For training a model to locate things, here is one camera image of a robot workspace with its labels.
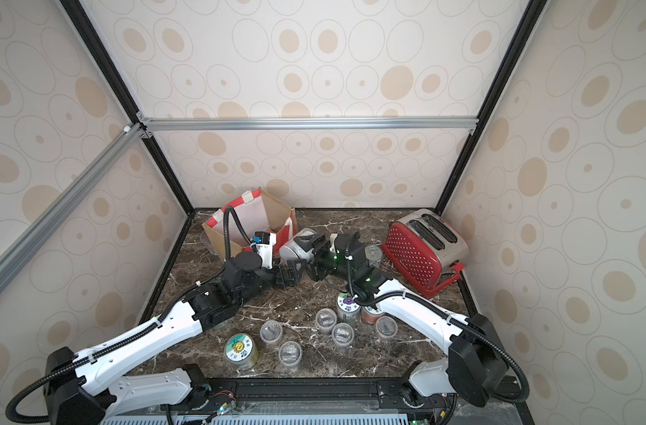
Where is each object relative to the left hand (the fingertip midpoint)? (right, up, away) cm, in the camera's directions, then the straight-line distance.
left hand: (302, 261), depth 71 cm
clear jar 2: (-4, -27, +5) cm, 28 cm away
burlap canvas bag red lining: (-19, +16, +32) cm, 40 cm away
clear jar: (-10, -22, +9) cm, 26 cm away
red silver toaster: (+38, +2, +14) cm, 41 cm away
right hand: (0, +4, +2) cm, 5 cm away
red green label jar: (+20, -18, +11) cm, 29 cm away
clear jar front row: (+11, -23, +8) cm, 27 cm away
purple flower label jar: (+13, -17, +10) cm, 24 cm away
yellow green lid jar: (-17, -25, +2) cm, 31 cm away
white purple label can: (-3, +3, -1) cm, 4 cm away
